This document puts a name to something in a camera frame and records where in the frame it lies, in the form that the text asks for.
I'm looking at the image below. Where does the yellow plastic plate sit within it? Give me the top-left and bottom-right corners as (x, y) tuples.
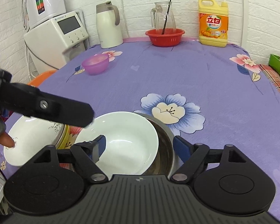
(55, 125), (70, 149)

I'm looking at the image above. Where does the stainless steel bowl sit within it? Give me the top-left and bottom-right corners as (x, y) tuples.
(137, 113), (178, 178)

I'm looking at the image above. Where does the white floral plate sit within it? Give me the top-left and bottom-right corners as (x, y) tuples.
(3, 116), (65, 167)

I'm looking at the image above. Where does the white red-patterned bowl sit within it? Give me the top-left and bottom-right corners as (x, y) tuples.
(75, 111), (159, 178)

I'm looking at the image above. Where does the purple plastic bowl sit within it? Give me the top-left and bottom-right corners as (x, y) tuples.
(82, 54), (109, 75)

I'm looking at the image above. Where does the orange plastic basin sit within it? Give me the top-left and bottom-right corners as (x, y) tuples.
(28, 70), (57, 88)

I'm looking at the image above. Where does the white water dispenser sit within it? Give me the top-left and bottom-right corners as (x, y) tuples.
(24, 10), (89, 74)

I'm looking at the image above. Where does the purple floral tablecloth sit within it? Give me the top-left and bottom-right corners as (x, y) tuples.
(0, 36), (280, 224)

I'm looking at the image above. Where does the white water purifier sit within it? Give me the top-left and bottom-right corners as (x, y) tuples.
(22, 0), (66, 29)

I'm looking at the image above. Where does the white thermos jug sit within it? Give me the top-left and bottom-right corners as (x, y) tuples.
(96, 1), (123, 49)

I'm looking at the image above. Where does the red plastic colander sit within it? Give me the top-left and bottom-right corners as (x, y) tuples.
(145, 28), (185, 47)

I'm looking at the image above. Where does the yellow dish soap bottle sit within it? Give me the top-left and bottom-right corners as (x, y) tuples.
(198, 0), (229, 48)

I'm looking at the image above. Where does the glass pitcher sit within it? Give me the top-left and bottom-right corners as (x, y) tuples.
(150, 1), (176, 34)

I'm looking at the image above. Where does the black stirring stick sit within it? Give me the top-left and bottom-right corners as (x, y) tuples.
(162, 0), (172, 35)

